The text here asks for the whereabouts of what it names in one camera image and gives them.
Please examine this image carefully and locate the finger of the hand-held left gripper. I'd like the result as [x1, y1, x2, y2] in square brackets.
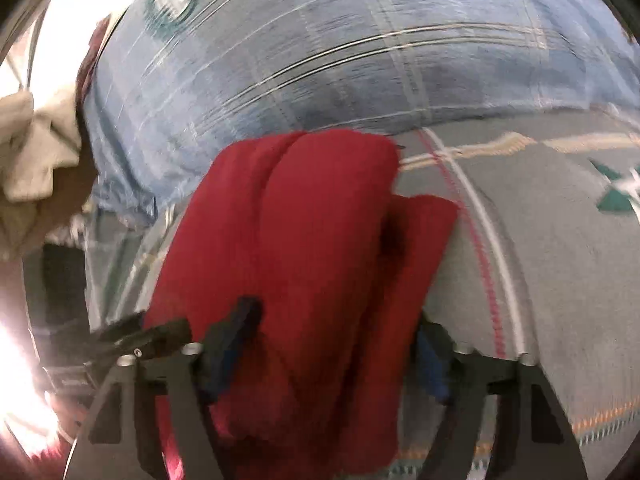
[92, 312, 194, 356]

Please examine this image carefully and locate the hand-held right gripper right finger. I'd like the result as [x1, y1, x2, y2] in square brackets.
[416, 317, 589, 480]

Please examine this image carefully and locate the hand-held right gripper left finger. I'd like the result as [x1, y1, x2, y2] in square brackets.
[64, 296, 264, 480]

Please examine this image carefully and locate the red knit garment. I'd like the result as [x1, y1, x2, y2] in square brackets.
[142, 129, 460, 480]

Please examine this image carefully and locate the grey printed bed sheet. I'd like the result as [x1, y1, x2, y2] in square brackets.
[85, 105, 640, 480]

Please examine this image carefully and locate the beige cloth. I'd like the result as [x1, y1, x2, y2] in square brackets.
[0, 85, 88, 261]

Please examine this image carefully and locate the blue plaid quilt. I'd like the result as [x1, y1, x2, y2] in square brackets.
[82, 0, 640, 226]

